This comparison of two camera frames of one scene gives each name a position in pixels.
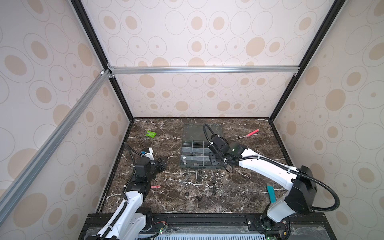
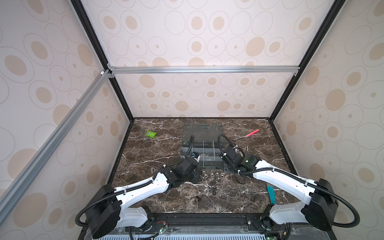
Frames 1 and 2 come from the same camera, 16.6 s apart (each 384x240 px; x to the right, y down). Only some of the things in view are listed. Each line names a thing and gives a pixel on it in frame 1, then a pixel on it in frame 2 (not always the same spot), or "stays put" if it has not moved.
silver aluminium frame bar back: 272,69 stays put
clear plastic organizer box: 195,153 stays put
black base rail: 224,226 stays put
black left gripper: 159,162 -> 197,172
